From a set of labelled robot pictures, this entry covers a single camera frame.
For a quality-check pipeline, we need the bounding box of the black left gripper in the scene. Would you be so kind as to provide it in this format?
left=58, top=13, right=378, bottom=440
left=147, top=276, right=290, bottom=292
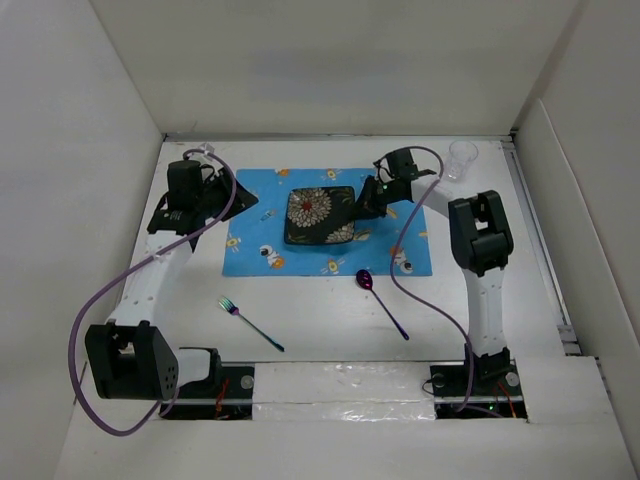
left=195, top=168, right=256, bottom=222

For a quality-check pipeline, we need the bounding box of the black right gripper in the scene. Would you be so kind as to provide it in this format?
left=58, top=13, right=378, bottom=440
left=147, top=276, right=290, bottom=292
left=346, top=174, right=399, bottom=220

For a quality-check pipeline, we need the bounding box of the blue space print placemat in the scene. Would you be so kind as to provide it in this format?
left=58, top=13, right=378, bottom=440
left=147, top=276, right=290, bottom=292
left=223, top=168, right=433, bottom=277

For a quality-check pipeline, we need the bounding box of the black floral square plate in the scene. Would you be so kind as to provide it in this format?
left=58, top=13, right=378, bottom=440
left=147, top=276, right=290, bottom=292
left=284, top=186, right=355, bottom=246

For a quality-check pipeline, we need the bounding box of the purple metal spoon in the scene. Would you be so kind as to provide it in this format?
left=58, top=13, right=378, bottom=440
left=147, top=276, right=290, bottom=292
left=355, top=269, right=410, bottom=341

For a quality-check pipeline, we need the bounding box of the clear plastic cup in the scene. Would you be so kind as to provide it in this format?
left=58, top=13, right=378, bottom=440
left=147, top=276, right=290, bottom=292
left=445, top=140, right=479, bottom=182

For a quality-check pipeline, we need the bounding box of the iridescent metal fork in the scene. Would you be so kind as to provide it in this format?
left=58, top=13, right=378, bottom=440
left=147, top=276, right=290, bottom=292
left=218, top=296, right=285, bottom=353

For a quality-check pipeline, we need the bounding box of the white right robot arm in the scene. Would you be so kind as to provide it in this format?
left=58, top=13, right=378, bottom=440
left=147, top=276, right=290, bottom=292
left=354, top=146, right=514, bottom=394

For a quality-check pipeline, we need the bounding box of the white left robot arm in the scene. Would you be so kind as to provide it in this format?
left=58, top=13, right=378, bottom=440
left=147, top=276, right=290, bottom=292
left=85, top=158, right=258, bottom=401

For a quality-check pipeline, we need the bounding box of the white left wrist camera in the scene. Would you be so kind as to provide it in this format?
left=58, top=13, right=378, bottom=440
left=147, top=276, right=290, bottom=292
left=182, top=142, right=215, bottom=164

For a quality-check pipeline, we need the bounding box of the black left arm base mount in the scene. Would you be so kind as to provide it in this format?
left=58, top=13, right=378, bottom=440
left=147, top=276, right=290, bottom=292
left=158, top=363, right=255, bottom=421

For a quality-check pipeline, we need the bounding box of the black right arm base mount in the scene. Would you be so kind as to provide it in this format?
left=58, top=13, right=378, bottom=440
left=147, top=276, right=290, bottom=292
left=421, top=361, right=528, bottom=420

